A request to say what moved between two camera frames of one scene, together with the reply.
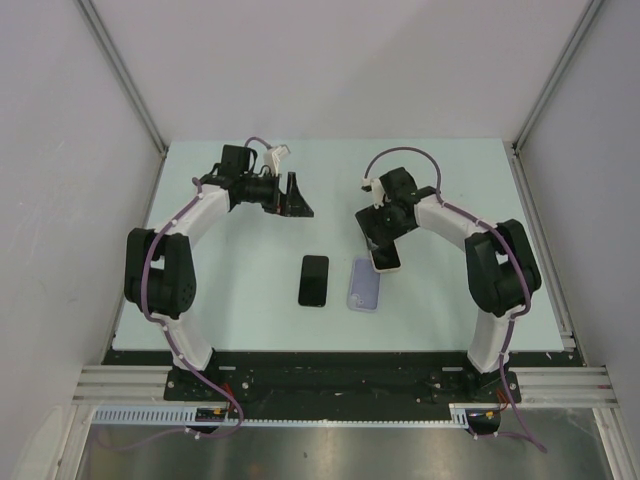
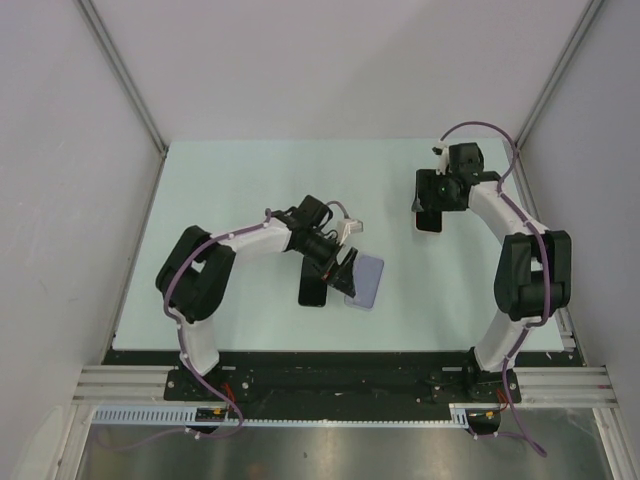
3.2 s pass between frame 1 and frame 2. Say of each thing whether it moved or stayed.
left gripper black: moved
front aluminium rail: stayed
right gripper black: moved
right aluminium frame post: stayed
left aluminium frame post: stayed
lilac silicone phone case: stayed
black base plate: stayed
